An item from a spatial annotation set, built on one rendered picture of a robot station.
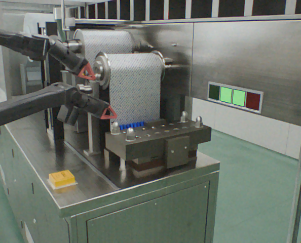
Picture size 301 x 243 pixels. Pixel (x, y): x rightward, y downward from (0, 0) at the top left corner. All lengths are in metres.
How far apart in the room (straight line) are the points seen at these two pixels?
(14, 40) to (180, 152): 0.70
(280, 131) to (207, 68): 2.76
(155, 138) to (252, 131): 3.11
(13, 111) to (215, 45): 0.72
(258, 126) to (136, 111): 2.94
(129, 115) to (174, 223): 0.46
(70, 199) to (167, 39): 0.80
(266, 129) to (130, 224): 3.08
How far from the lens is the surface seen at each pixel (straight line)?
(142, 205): 1.11
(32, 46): 1.13
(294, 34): 0.98
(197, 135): 1.23
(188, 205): 1.25
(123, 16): 1.82
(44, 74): 1.59
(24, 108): 0.95
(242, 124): 4.23
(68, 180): 1.08
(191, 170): 1.18
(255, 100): 1.06
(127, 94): 1.23
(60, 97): 1.03
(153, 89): 1.29
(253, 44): 1.07
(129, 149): 1.06
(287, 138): 3.86
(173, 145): 1.14
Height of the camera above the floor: 1.39
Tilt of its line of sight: 16 degrees down
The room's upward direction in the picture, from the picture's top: 1 degrees clockwise
